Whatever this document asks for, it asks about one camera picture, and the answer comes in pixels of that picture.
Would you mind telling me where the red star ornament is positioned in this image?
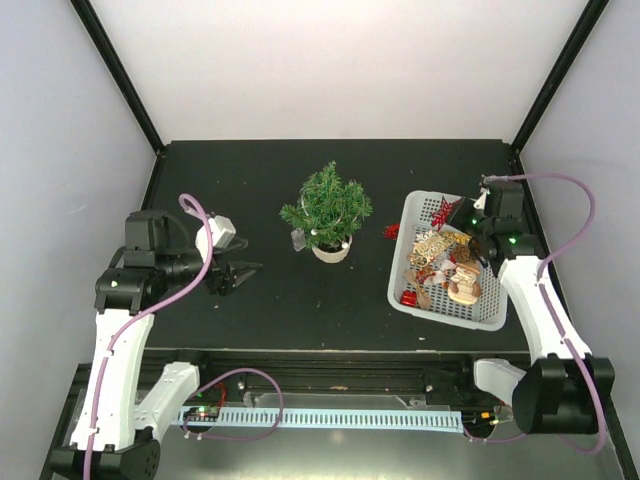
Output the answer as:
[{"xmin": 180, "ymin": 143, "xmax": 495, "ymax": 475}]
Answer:
[{"xmin": 431, "ymin": 196, "xmax": 460, "ymax": 231}]

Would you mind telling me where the brown pine cone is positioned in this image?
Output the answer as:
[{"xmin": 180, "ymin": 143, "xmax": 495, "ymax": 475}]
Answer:
[{"xmin": 450, "ymin": 244, "xmax": 474, "ymax": 263}]

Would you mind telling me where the clear battery box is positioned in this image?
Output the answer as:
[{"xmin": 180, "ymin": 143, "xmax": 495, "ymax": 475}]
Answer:
[{"xmin": 291, "ymin": 229, "xmax": 306, "ymax": 252}]

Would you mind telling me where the red berry sprig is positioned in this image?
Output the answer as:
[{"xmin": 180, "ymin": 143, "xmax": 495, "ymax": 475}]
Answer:
[{"xmin": 384, "ymin": 223, "xmax": 400, "ymax": 240}]

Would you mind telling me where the white ball light string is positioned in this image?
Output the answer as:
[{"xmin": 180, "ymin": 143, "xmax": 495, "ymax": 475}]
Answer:
[{"xmin": 297, "ymin": 184, "xmax": 362, "ymax": 250}]

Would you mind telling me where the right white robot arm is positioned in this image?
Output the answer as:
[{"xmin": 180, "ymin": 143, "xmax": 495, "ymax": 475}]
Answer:
[{"xmin": 447, "ymin": 175, "xmax": 615, "ymax": 435}]

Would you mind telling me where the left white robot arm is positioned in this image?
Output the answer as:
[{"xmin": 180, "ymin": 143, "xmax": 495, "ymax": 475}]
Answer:
[{"xmin": 49, "ymin": 210, "xmax": 260, "ymax": 479}]

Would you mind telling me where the white tree pot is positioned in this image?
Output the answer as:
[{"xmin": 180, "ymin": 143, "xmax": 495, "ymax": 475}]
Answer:
[{"xmin": 311, "ymin": 236, "xmax": 353, "ymax": 264}]

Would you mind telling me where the small green christmas tree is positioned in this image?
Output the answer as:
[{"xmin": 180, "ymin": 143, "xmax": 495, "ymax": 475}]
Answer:
[{"xmin": 279, "ymin": 161, "xmax": 373, "ymax": 249}]

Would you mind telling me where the white perforated plastic basket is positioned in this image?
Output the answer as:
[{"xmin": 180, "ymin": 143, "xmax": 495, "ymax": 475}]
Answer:
[{"xmin": 387, "ymin": 190, "xmax": 507, "ymax": 331}]

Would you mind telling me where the wooden snowman ornament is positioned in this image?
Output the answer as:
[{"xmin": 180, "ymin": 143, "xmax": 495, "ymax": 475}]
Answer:
[{"xmin": 447, "ymin": 261, "xmax": 482, "ymax": 306}]

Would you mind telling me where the red gift box ornament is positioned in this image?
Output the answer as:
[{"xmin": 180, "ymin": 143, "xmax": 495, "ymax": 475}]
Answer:
[{"xmin": 400, "ymin": 290, "xmax": 417, "ymax": 308}]

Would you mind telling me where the left circuit board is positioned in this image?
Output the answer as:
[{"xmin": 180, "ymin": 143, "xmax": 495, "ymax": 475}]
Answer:
[{"xmin": 183, "ymin": 406, "xmax": 220, "ymax": 423}]

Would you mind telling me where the circuit board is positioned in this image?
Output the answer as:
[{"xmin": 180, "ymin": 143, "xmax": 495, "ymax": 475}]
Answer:
[
  {"xmin": 462, "ymin": 409, "xmax": 514, "ymax": 426},
  {"xmin": 183, "ymin": 406, "xmax": 220, "ymax": 423}
]

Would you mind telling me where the right circuit board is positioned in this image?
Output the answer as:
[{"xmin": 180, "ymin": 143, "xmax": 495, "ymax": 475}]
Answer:
[{"xmin": 462, "ymin": 409, "xmax": 514, "ymax": 426}]

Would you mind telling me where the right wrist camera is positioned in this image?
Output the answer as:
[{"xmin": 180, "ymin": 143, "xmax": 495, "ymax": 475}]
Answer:
[{"xmin": 473, "ymin": 187, "xmax": 489, "ymax": 211}]

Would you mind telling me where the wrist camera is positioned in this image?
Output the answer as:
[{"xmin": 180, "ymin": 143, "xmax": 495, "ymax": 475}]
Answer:
[
  {"xmin": 195, "ymin": 215, "xmax": 236, "ymax": 258},
  {"xmin": 473, "ymin": 187, "xmax": 489, "ymax": 211}
]

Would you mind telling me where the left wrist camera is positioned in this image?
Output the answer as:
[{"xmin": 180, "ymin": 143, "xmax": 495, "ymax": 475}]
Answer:
[{"xmin": 195, "ymin": 215, "xmax": 236, "ymax": 258}]

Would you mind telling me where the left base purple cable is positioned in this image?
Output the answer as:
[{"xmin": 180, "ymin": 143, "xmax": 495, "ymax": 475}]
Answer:
[{"xmin": 181, "ymin": 368, "xmax": 284, "ymax": 444}]

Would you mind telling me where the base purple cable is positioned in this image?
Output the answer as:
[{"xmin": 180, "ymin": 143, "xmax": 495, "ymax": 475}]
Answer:
[
  {"xmin": 181, "ymin": 368, "xmax": 284, "ymax": 444},
  {"xmin": 464, "ymin": 419, "xmax": 529, "ymax": 444}
]

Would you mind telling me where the white slotted cable duct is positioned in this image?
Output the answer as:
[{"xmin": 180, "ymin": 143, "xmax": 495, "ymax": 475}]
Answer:
[{"xmin": 173, "ymin": 407, "xmax": 464, "ymax": 434}]

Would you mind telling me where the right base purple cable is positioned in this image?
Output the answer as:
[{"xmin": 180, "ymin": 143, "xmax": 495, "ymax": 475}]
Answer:
[{"xmin": 464, "ymin": 419, "xmax": 529, "ymax": 444}]

